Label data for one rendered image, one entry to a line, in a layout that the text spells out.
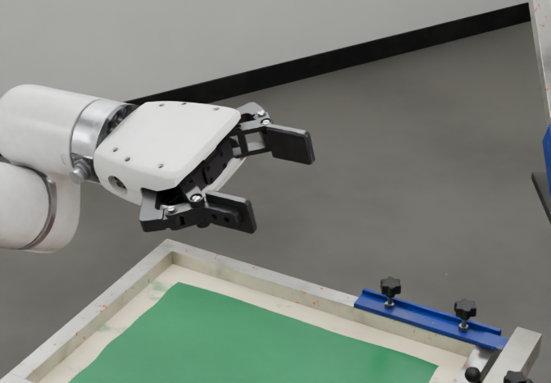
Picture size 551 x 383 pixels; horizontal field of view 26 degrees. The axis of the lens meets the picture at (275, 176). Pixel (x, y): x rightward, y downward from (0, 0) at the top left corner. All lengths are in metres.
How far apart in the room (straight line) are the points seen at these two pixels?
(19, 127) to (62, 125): 0.05
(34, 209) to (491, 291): 3.36
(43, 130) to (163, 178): 0.15
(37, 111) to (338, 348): 1.44
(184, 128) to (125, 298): 1.57
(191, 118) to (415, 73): 4.95
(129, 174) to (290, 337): 1.50
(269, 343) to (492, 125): 3.17
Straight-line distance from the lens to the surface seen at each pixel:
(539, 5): 2.71
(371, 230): 4.61
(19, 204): 1.05
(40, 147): 1.06
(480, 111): 5.58
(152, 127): 1.01
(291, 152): 0.99
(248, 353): 2.40
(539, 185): 3.05
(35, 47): 5.13
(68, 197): 1.10
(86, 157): 1.02
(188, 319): 2.50
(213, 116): 1.00
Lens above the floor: 2.42
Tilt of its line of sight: 29 degrees down
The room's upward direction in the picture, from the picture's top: straight up
